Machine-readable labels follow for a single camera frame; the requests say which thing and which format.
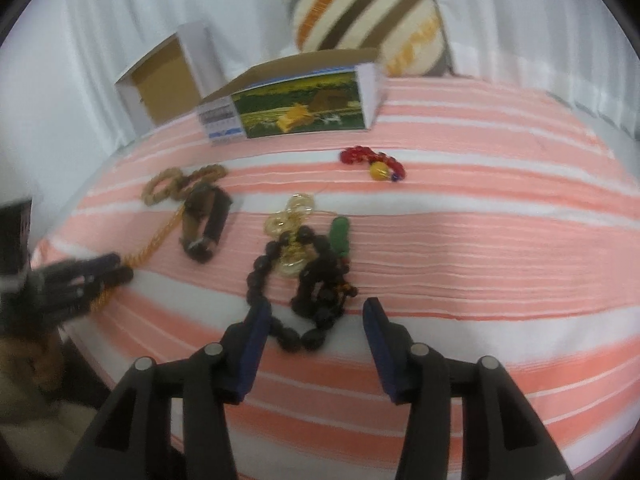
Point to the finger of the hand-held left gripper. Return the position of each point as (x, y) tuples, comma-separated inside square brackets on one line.
[(95, 264), (112, 280)]

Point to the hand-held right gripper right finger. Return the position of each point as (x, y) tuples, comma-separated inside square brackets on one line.
[(380, 345)]

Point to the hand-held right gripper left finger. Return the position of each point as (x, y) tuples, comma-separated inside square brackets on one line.
[(252, 345)]

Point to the printed cardboard box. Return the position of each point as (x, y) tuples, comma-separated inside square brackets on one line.
[(300, 105)]

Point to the person's left hand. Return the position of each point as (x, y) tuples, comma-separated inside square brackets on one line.
[(30, 365)]

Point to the dark box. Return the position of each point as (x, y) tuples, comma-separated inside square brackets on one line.
[(15, 235)]

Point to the pink white striped blanket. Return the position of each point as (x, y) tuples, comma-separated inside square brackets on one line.
[(450, 260)]

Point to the green pendant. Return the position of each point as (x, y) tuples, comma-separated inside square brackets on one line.
[(340, 235)]

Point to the white cardboard box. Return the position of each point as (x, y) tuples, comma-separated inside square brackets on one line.
[(197, 60)]

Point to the white curtain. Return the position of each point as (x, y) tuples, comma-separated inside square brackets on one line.
[(100, 10)]

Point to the striped throw pillow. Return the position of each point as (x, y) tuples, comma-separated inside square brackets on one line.
[(360, 5)]

